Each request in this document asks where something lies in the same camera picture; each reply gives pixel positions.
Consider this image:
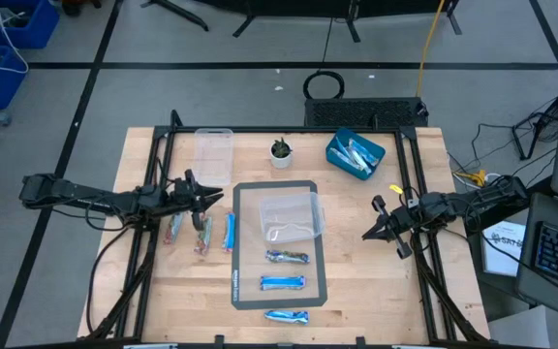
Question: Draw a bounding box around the thick yellow cable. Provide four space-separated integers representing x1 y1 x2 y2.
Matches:
415 0 448 98

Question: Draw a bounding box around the coiled black cable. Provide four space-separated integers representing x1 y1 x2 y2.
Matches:
301 70 347 102

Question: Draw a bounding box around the dark blue bar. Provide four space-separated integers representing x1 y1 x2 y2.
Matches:
264 249 311 266

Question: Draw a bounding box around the grey-bordered silicone baking mat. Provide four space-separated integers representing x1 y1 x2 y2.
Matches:
231 179 329 311

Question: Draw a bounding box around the yellow power plug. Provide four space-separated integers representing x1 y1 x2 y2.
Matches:
454 168 487 188

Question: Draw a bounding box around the blue plastic bin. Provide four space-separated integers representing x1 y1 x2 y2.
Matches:
325 127 388 182

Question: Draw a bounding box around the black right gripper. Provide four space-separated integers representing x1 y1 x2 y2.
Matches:
361 194 413 260

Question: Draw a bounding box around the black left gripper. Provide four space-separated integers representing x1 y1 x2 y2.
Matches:
185 170 226 233

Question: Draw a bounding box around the black aluminium table frame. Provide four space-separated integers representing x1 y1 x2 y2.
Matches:
82 109 491 349

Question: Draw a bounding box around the grey desk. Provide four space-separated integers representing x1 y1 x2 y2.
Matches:
514 192 558 327

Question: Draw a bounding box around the black perforated computer case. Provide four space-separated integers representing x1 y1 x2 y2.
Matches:
303 96 430 129

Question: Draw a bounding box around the white paper sheet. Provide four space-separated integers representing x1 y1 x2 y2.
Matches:
480 220 527 278

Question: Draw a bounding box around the white pot with succulent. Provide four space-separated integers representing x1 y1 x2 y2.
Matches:
268 137 294 170

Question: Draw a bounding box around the clear plastic container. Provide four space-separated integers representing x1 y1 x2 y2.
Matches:
193 127 235 188
258 191 327 245

